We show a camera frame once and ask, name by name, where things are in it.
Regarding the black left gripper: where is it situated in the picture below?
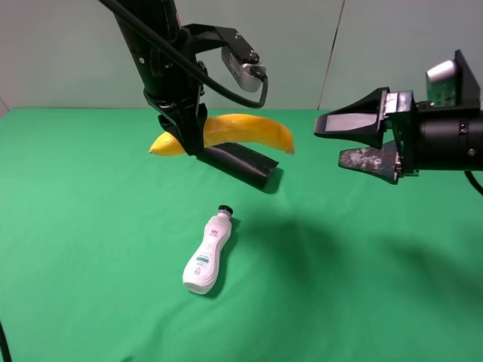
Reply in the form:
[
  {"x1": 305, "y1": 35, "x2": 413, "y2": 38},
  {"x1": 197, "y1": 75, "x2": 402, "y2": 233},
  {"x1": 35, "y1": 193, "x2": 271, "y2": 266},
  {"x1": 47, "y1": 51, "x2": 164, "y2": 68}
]
[{"x1": 131, "y1": 31, "x2": 208, "y2": 155}]

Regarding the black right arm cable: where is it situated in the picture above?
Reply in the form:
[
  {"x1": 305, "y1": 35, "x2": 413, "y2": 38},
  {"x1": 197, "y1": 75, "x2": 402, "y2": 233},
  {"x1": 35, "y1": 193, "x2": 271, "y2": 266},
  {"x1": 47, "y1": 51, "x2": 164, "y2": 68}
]
[{"x1": 463, "y1": 170, "x2": 483, "y2": 196}]

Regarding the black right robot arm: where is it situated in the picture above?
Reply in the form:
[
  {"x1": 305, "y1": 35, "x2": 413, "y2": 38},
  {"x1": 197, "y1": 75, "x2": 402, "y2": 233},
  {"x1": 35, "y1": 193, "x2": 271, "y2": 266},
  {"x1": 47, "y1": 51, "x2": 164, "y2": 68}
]
[{"x1": 314, "y1": 87, "x2": 482, "y2": 185}]

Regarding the white bottle black cap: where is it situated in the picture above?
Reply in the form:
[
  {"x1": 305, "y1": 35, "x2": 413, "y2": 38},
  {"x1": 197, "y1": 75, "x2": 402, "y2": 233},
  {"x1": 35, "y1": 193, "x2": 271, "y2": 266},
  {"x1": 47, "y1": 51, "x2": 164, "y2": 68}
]
[{"x1": 182, "y1": 205, "x2": 233, "y2": 295}]

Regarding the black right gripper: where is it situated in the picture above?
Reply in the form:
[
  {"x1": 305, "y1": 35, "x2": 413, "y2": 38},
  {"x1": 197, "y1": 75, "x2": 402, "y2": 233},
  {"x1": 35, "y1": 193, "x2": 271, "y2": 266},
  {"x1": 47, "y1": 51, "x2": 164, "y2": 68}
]
[{"x1": 314, "y1": 87, "x2": 421, "y2": 184}]

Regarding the yellow banana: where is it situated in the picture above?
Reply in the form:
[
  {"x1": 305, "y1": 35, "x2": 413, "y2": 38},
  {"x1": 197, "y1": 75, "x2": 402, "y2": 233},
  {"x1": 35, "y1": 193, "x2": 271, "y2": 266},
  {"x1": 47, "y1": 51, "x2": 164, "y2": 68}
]
[{"x1": 149, "y1": 113, "x2": 295, "y2": 157}]

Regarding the green table cloth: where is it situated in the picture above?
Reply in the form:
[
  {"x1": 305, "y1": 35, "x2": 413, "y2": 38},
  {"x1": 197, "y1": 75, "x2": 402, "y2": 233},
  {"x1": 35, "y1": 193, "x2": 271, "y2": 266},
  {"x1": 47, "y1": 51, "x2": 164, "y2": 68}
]
[{"x1": 1, "y1": 109, "x2": 482, "y2": 361}]

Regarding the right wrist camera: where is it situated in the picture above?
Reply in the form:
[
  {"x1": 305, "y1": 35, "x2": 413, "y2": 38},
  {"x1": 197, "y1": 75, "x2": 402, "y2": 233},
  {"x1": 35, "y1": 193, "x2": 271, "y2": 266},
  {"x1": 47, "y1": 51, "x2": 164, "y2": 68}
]
[{"x1": 426, "y1": 49, "x2": 481, "y2": 109}]

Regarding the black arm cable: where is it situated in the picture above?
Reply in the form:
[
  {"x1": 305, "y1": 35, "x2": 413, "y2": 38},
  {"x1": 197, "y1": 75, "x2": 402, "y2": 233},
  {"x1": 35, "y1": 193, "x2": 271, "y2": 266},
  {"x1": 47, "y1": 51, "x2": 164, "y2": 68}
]
[
  {"x1": 98, "y1": 0, "x2": 269, "y2": 109},
  {"x1": 463, "y1": 170, "x2": 483, "y2": 196}
]

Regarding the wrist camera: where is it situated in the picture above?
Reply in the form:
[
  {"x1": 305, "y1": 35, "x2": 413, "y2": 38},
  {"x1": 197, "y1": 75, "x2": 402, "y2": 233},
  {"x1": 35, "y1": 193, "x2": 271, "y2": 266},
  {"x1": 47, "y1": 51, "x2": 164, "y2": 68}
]
[
  {"x1": 185, "y1": 23, "x2": 266, "y2": 93},
  {"x1": 426, "y1": 49, "x2": 481, "y2": 109}
]

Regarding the black rectangular case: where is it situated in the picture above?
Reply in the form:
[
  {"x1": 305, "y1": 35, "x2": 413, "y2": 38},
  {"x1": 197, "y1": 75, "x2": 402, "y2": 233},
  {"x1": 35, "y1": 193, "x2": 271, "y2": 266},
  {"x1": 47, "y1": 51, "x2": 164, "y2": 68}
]
[{"x1": 196, "y1": 143, "x2": 283, "y2": 194}]

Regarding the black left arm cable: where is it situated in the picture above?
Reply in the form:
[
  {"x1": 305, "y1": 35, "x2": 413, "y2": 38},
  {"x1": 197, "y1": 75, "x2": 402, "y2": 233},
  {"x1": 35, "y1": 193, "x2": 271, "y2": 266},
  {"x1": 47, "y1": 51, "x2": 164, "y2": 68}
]
[{"x1": 98, "y1": 0, "x2": 269, "y2": 109}]

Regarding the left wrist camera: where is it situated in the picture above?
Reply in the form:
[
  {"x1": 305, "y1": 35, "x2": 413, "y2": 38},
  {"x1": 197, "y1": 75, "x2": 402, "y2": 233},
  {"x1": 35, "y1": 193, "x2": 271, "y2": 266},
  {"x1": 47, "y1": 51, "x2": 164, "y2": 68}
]
[{"x1": 185, "y1": 23, "x2": 266, "y2": 93}]

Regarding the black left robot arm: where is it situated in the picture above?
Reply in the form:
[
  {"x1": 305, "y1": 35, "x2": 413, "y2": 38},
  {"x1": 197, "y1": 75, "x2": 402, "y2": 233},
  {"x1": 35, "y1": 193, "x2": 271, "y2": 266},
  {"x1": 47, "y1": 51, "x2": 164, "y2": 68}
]
[{"x1": 101, "y1": 1, "x2": 208, "y2": 155}]

